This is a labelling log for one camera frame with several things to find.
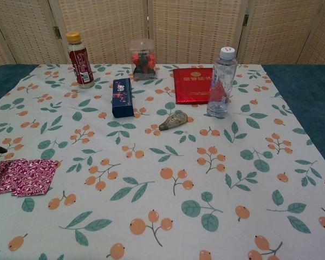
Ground red honour certificate booklet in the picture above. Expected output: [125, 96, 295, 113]
[172, 67, 215, 105]

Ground red label drink bottle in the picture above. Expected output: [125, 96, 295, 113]
[66, 31, 96, 89]

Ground red black toy figure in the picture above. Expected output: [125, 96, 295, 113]
[132, 50, 155, 79]

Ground clear plastic water bottle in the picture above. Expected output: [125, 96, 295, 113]
[206, 46, 238, 118]

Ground navy blue floral box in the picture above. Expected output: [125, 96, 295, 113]
[110, 77, 134, 119]

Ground teal fabric table cover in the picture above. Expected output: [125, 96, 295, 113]
[0, 63, 325, 174]

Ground floral orange berry tablecloth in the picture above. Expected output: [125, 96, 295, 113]
[0, 63, 325, 260]

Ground clear plastic display box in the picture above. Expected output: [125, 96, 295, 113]
[129, 39, 157, 81]

